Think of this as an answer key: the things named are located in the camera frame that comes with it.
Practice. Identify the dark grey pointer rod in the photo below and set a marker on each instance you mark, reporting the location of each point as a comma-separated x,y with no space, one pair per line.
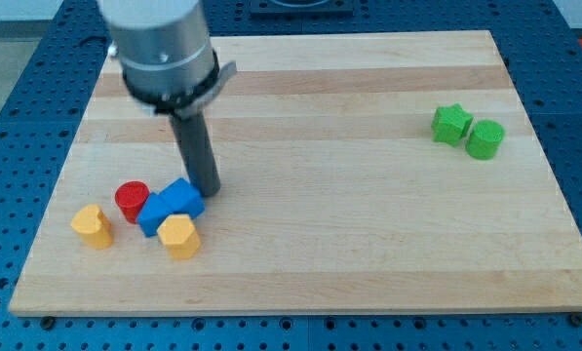
193,141

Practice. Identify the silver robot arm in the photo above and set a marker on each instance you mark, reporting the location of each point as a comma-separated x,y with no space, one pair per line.
168,62

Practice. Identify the green star block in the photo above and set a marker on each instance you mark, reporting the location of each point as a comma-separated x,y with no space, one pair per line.
450,124

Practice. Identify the blue block right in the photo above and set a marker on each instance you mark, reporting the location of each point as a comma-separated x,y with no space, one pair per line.
183,198

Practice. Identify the blue block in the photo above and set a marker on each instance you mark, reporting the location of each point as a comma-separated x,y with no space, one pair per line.
183,198
154,211

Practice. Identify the blue block left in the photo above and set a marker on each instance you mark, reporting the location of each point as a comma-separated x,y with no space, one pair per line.
154,211

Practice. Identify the red cylinder block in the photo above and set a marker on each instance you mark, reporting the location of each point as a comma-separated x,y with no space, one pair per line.
130,198

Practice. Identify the yellow hexagon block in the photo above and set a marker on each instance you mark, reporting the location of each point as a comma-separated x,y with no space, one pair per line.
179,236

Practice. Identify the yellow heart block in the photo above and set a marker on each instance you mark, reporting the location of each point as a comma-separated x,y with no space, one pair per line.
93,227

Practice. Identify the wooden board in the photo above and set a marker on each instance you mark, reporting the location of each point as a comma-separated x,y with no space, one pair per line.
334,198

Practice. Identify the green cylinder block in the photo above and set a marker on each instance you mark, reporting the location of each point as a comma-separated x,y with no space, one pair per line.
485,139

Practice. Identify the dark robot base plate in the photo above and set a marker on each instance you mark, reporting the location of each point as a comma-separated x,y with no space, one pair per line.
270,8

